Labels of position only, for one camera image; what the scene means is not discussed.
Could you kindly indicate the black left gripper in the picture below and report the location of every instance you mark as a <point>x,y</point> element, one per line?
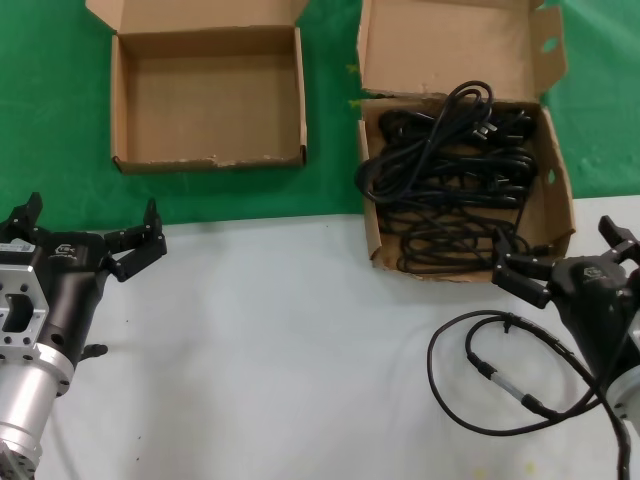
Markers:
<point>70,280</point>

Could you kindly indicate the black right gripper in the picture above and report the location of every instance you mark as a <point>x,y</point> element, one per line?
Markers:
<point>595,300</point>

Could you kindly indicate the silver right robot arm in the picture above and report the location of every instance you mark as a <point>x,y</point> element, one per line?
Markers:
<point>630,400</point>

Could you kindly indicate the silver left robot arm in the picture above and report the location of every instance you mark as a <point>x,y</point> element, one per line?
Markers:
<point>25,390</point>

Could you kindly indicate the small open cardboard box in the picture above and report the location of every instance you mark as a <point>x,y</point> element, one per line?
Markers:
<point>200,100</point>

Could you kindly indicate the large torn cardboard box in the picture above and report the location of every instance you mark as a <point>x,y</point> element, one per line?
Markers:
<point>450,45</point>

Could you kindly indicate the green cloth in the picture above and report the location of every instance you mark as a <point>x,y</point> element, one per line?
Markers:
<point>50,100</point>

